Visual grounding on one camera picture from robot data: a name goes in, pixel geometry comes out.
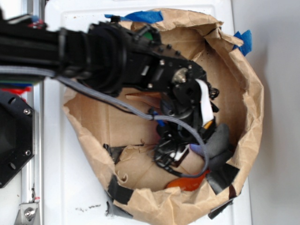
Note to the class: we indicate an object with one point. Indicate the metal corner bracket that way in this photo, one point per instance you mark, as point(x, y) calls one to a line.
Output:
point(28, 214)

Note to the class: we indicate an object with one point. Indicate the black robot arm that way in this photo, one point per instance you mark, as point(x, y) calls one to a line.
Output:
point(133, 70)

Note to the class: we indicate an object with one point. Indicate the orange spiral seashell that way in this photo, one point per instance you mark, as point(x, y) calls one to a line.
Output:
point(151, 98)

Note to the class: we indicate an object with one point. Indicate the white plastic tray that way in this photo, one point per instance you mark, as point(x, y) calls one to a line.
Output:
point(72, 194)

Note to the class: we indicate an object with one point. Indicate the aluminum frame rail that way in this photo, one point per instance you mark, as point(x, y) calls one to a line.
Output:
point(31, 174)

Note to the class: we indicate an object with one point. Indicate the gray plush elephant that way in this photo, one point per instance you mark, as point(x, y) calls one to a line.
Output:
point(218, 147)

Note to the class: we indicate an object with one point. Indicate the blue tape piece right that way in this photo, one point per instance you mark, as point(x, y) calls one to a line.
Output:
point(246, 37)

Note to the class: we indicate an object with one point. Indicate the blue tape piece top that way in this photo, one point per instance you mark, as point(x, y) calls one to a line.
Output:
point(139, 16)

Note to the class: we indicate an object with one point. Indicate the green wooden block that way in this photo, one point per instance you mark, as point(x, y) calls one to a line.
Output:
point(148, 35)

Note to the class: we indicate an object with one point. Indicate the orange plastic carrot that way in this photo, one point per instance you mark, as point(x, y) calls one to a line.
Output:
point(188, 184)

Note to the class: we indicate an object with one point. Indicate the black tape piece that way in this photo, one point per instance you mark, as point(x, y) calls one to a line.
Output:
point(222, 178)
point(119, 193)

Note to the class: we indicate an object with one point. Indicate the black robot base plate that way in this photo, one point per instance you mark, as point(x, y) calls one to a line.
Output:
point(16, 135)

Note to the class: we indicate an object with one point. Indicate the black tape piece right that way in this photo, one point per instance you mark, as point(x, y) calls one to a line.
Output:
point(222, 178)

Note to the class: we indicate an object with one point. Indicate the black tape piece front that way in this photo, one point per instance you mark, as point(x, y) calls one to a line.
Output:
point(119, 193)

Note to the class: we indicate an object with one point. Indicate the blue tape piece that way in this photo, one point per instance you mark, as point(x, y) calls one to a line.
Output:
point(246, 37)
point(139, 16)

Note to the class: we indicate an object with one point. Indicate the brown paper bag bin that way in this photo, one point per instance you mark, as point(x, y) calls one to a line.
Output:
point(117, 143)

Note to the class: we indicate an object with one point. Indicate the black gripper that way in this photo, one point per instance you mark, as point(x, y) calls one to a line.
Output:
point(186, 116)

